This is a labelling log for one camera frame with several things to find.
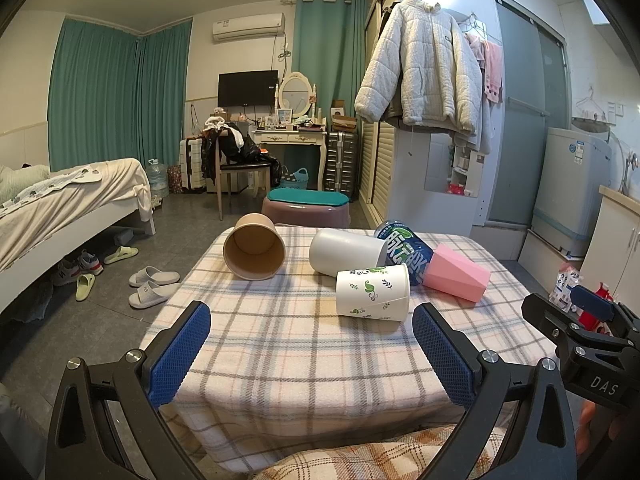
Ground black television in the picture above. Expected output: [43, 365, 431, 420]
[218, 70, 279, 109]

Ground frosted glass door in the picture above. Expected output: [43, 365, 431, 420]
[486, 0, 572, 233]

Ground white air conditioner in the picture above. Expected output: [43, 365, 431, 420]
[211, 13, 286, 44]

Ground person's right hand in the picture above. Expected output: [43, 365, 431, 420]
[579, 402, 620, 463]

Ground narrow green curtain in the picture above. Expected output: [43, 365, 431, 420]
[291, 0, 370, 133]

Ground wooden chair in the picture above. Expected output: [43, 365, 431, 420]
[216, 130, 272, 221]

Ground blue basket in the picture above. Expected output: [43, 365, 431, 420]
[279, 166, 310, 191]

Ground white and black suitcase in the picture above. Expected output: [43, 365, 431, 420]
[178, 136, 213, 194]

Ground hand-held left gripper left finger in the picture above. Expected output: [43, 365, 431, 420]
[45, 301, 211, 480]

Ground red and white package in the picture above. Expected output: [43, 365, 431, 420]
[548, 262, 617, 333]

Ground purple stool with teal lid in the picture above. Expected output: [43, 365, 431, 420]
[261, 188, 352, 229]

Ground green striped pillow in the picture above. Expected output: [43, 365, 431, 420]
[0, 163, 51, 207]

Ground bed with beige blanket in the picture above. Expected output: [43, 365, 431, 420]
[0, 157, 158, 313]

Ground large water bottle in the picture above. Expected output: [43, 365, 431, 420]
[146, 158, 171, 200]

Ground white puffer jacket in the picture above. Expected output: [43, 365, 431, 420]
[354, 0, 485, 137]

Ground plain white cup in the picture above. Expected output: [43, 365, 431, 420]
[308, 228, 387, 278]

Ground white slipper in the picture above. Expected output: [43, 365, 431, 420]
[129, 266, 182, 288]
[128, 281, 182, 310]

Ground white cabinet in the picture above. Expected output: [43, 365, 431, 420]
[580, 184, 640, 306]

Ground beige plaid fabric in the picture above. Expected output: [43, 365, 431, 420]
[257, 424, 453, 480]

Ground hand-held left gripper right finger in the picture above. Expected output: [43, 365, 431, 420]
[412, 302, 593, 480]

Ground oval white mirror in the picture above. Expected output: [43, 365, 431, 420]
[277, 71, 317, 122]

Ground grey sneaker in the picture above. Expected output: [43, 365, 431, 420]
[52, 260, 82, 287]
[77, 251, 104, 277]

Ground cardboard boxes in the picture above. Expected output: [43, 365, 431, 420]
[329, 100, 359, 134]

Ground white washing machine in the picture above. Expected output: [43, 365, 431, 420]
[530, 126, 616, 259]

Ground brown paper cup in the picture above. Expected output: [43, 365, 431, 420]
[222, 213, 287, 281]

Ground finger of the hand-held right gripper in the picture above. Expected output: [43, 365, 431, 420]
[521, 292, 584, 347]
[570, 284, 640, 347]

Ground plaid tablecloth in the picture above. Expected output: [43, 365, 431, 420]
[137, 225, 563, 463]

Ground wide green curtain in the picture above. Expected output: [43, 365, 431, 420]
[47, 16, 193, 181]

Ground white dressing table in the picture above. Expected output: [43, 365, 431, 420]
[248, 124, 329, 196]

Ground pink faceted cup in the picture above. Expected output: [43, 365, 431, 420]
[423, 243, 492, 304]

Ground pink hanging clothes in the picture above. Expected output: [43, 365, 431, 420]
[465, 34, 505, 107]

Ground wire clothes hanger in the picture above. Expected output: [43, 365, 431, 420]
[574, 86, 610, 125]

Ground blue green drink can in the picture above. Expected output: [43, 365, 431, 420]
[374, 220, 435, 287]

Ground green slipper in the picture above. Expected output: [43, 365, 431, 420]
[75, 273, 97, 302]
[103, 245, 140, 265]

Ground silver suitcase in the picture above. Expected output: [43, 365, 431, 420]
[323, 131, 360, 194]

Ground white wardrobe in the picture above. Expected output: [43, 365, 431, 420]
[359, 0, 493, 233]

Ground white cup with leaf print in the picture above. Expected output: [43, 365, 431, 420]
[335, 263, 411, 322]

